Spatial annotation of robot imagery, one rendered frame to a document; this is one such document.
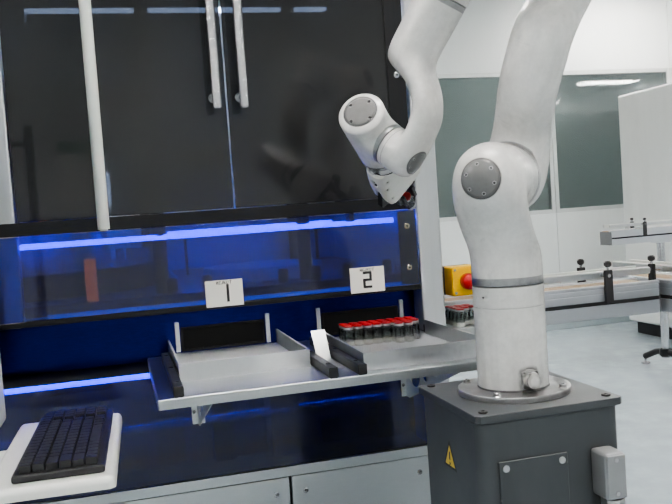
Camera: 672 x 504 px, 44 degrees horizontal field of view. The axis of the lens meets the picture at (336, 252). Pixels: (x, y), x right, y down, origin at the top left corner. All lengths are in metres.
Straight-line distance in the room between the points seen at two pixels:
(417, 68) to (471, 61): 5.78
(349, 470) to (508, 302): 0.79
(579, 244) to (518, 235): 6.23
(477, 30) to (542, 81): 5.92
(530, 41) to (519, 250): 0.33
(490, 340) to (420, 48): 0.51
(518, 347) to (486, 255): 0.16
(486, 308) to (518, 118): 0.32
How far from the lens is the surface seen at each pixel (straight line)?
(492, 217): 1.34
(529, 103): 1.40
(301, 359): 1.67
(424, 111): 1.43
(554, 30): 1.39
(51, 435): 1.57
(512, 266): 1.38
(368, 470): 2.05
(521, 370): 1.40
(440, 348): 1.64
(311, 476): 2.01
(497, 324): 1.39
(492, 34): 7.36
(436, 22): 1.46
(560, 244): 7.49
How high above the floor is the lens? 1.19
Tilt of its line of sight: 3 degrees down
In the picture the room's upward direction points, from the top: 4 degrees counter-clockwise
